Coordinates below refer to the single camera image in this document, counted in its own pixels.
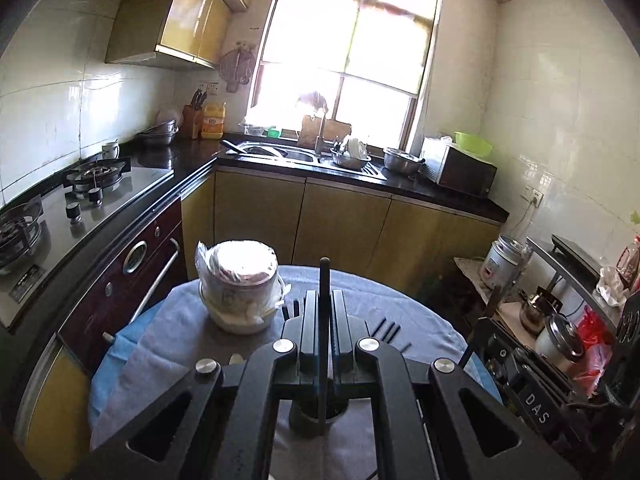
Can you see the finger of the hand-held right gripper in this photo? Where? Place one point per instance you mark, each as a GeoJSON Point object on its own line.
{"type": "Point", "coordinates": [482, 332]}

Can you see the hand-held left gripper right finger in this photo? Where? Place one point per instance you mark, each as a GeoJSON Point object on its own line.
{"type": "Point", "coordinates": [339, 325]}

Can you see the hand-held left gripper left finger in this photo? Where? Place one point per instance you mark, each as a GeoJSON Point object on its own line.
{"type": "Point", "coordinates": [310, 325]}

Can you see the black utensil cup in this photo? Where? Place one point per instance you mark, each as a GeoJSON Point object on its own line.
{"type": "Point", "coordinates": [305, 420]}

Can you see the black plastic fork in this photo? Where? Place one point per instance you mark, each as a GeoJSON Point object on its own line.
{"type": "Point", "coordinates": [387, 330]}

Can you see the steel kettle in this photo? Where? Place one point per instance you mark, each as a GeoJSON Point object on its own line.
{"type": "Point", "coordinates": [537, 312]}

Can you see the steel pot with lid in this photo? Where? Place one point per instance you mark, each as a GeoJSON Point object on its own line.
{"type": "Point", "coordinates": [560, 342]}

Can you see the white rice cooker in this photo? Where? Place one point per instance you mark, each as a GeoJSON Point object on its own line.
{"type": "Point", "coordinates": [502, 265]}

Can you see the red plastic bag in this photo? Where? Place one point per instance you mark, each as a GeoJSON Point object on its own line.
{"type": "Point", "coordinates": [595, 355]}

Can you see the wrapped stack of white bowls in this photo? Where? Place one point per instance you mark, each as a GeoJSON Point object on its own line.
{"type": "Point", "coordinates": [240, 290]}

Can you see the cream plastic spoon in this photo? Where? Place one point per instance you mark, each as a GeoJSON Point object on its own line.
{"type": "Point", "coordinates": [235, 359]}

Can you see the yellow base cabinet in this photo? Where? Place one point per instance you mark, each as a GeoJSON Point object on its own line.
{"type": "Point", "coordinates": [340, 230]}
{"type": "Point", "coordinates": [55, 410]}

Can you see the metal shelf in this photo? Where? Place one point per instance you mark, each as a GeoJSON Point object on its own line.
{"type": "Point", "coordinates": [560, 270]}

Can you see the black induction cooktop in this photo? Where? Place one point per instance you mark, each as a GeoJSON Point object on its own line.
{"type": "Point", "coordinates": [575, 255]}

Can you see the white plastic bag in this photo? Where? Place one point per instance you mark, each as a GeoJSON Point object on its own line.
{"type": "Point", "coordinates": [611, 285]}

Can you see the grey tablecloth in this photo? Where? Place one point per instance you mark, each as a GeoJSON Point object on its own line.
{"type": "Point", "coordinates": [165, 360]}

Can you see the black kitchen countertop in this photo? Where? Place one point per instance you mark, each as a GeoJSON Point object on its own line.
{"type": "Point", "coordinates": [425, 192]}

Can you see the microwave oven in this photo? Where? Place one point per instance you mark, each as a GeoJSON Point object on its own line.
{"type": "Point", "coordinates": [457, 170]}

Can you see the steel basin with dishes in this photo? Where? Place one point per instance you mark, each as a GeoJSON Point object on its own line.
{"type": "Point", "coordinates": [350, 157]}

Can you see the red built-in oven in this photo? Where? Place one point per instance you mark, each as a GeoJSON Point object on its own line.
{"type": "Point", "coordinates": [160, 240]}

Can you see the steel mixing bowl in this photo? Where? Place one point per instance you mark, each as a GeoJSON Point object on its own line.
{"type": "Point", "coordinates": [402, 160]}

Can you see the steel sink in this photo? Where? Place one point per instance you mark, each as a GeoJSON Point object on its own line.
{"type": "Point", "coordinates": [270, 150]}

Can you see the green plastic bowl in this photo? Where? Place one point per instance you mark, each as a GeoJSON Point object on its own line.
{"type": "Point", "coordinates": [472, 144]}

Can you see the steel faucet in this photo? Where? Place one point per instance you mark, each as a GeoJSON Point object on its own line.
{"type": "Point", "coordinates": [320, 135]}

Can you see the wooden cutting board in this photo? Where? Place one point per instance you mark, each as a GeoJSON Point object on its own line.
{"type": "Point", "coordinates": [307, 132]}

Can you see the small green cup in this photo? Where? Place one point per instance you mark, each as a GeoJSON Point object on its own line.
{"type": "Point", "coordinates": [274, 133]}

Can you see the yellow oil bottle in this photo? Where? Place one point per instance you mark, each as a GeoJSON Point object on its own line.
{"type": "Point", "coordinates": [213, 122]}

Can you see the wooden knife block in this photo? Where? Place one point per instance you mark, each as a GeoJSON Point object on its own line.
{"type": "Point", "coordinates": [192, 120]}

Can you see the gas stove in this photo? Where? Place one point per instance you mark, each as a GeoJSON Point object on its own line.
{"type": "Point", "coordinates": [100, 210]}

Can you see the stack of steel bowls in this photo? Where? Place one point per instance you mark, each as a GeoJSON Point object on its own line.
{"type": "Point", "coordinates": [157, 135]}

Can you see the white mug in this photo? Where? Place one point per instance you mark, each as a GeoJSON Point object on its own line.
{"type": "Point", "coordinates": [110, 151]}

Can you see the hanging woven trivet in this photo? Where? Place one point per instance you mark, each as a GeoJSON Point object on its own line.
{"type": "Point", "coordinates": [235, 67]}

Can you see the window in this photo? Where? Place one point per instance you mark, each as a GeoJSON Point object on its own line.
{"type": "Point", "coordinates": [350, 35]}

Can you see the wall socket with plug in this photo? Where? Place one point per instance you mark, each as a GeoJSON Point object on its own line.
{"type": "Point", "coordinates": [534, 196]}

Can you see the yellow wall cabinet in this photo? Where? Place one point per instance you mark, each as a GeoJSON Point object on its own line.
{"type": "Point", "coordinates": [190, 25]}

